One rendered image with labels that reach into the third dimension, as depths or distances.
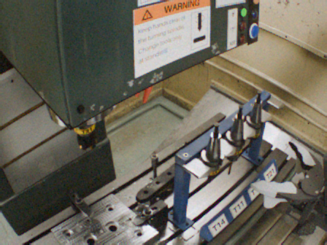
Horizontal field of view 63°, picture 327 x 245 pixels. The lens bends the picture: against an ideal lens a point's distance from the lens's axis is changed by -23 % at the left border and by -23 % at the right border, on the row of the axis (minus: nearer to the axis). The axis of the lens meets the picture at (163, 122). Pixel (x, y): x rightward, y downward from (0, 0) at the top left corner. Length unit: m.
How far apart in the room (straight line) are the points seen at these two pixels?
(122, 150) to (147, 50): 1.45
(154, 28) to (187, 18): 0.07
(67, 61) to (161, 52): 0.15
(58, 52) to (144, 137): 1.60
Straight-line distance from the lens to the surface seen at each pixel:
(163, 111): 2.12
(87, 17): 0.37
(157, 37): 0.45
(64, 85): 0.39
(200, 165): 0.89
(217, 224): 1.10
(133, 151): 1.86
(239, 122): 0.93
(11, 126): 1.14
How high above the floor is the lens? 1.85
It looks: 38 degrees down
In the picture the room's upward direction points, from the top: straight up
